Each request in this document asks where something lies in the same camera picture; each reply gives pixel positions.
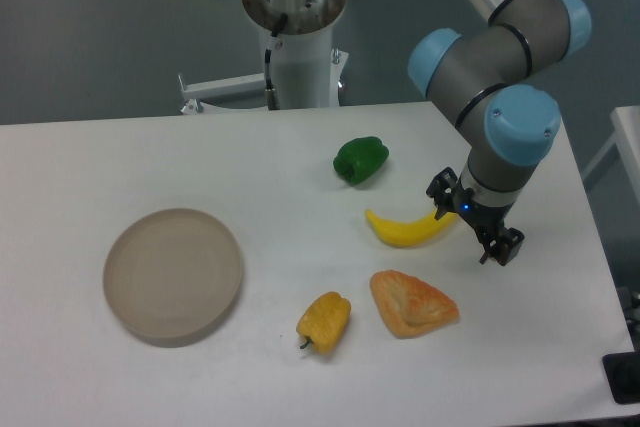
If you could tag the yellow bell pepper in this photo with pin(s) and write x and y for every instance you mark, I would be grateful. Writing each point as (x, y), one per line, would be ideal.
(323, 323)

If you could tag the beige round plate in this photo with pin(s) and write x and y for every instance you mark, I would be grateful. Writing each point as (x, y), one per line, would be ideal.
(172, 277)

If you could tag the yellow banana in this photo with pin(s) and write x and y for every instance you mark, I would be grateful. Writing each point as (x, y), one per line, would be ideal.
(409, 234)

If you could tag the white side table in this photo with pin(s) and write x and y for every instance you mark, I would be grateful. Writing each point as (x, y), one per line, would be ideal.
(622, 144)

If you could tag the black device at table edge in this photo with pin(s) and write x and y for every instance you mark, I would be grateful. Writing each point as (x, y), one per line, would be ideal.
(622, 373)

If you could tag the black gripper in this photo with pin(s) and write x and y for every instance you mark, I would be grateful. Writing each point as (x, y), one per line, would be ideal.
(500, 243)

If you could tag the green bell pepper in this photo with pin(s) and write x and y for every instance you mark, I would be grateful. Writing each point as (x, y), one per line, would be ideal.
(359, 159)

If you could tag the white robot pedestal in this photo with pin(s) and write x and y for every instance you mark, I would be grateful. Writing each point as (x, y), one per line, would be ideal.
(300, 66)

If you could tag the orange triangular pastry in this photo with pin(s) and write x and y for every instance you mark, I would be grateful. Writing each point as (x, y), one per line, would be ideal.
(410, 307)

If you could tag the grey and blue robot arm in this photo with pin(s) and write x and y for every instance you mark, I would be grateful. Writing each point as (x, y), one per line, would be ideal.
(478, 84)

